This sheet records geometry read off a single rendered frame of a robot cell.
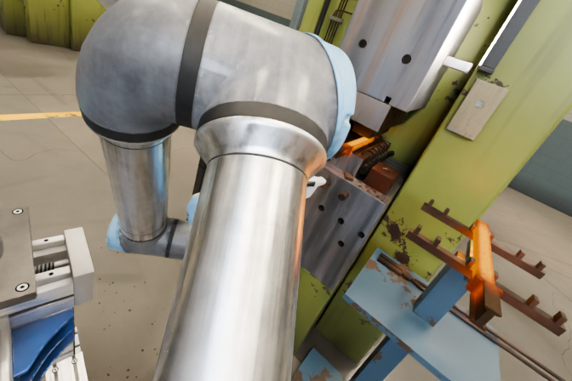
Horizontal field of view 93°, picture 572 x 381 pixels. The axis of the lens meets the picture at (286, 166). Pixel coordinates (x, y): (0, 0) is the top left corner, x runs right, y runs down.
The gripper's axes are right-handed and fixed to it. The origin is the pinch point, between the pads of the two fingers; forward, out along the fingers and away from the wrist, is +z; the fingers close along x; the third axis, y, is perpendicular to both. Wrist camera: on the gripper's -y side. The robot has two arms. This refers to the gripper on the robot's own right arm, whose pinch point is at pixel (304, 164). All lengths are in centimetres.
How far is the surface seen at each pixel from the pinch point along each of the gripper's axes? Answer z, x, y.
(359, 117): 30.6, -0.2, -11.8
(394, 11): 31, -5, -44
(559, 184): 628, 237, 56
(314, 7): 45, -40, -40
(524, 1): 41, 24, -57
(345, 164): 30.7, 2.4, 5.8
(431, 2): 31, 4, -49
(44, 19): 98, -475, 67
